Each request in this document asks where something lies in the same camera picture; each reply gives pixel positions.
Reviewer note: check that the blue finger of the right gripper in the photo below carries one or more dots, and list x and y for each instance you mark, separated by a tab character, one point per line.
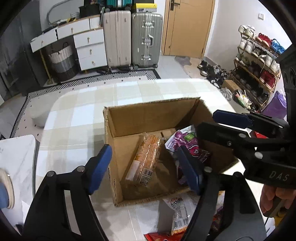
222	139
232	119

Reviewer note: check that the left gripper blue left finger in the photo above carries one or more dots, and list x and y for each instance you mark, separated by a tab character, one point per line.
97	167

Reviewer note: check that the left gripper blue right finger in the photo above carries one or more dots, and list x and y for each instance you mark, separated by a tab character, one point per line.
190	168

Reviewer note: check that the purple grape candy bag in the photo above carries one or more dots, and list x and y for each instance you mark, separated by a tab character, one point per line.
186	137

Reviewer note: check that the orange cracker sleeve pack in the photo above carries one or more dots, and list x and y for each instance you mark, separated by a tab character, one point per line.
144	162

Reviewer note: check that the white orange noodle snack bag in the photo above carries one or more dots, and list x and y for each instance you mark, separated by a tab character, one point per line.
183	206

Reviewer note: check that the red chips snack bag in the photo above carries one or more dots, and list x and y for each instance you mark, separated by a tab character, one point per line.
163	236

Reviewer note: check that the white trash bin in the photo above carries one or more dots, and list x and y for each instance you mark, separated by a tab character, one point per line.
241	98

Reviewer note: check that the checked tablecloth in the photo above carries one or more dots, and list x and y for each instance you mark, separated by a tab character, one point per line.
74	132

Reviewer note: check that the wooden shoe rack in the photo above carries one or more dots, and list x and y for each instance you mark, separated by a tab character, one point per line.
255	71

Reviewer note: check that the round grey pouf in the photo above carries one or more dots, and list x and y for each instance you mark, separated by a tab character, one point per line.
40	107

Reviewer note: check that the white marble side table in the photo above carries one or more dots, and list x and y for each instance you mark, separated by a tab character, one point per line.
17	160

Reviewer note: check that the beige bowl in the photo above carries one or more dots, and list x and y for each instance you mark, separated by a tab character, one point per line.
5	179

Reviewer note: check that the woven laundry basket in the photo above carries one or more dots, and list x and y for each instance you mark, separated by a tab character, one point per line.
63	62

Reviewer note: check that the blue bowl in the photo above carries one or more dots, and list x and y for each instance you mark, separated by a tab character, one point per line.
4	197

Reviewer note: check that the wooden door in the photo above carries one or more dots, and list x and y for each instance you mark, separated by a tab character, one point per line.
186	28

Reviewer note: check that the white drawer desk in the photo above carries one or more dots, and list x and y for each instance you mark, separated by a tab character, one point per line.
85	36

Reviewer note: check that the beige hard suitcase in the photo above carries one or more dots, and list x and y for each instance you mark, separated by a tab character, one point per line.
118	38

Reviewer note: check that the silver aluminium suitcase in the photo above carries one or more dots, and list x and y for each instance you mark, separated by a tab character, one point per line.
146	39

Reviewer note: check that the stack of shoe boxes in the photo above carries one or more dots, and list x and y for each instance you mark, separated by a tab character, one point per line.
143	6

